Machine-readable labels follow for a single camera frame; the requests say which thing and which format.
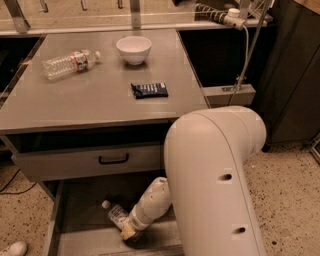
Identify grey open middle drawer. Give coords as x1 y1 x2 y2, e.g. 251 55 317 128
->
43 170 184 256

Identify grey upper drawer black handle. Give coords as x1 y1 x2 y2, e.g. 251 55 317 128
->
12 143 163 181

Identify clear water bottle red label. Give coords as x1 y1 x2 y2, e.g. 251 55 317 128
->
42 49 101 80

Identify grey metal drawer cabinet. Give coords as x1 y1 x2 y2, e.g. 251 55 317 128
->
0 29 212 201

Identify dark blue snack packet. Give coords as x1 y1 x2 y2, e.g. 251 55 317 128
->
131 83 168 99

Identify grey metal bracket block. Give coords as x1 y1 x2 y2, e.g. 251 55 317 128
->
203 84 256 108

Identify white shoe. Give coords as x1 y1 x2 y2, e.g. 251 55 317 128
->
0 241 28 256

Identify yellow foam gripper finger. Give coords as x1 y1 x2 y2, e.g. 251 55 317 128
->
121 222 142 240

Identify blue plastic bottle white cap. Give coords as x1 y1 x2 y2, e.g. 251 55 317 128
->
102 200 129 231

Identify white cable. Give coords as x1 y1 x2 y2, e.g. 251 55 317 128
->
227 24 251 107

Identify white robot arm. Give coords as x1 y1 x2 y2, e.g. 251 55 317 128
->
121 106 266 256

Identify white ceramic bowl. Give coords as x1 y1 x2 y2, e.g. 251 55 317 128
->
116 36 152 65

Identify metal rail shelf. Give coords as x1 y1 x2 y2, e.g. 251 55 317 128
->
0 0 275 36

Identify black floor cable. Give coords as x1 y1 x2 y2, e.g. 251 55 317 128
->
0 169 38 196

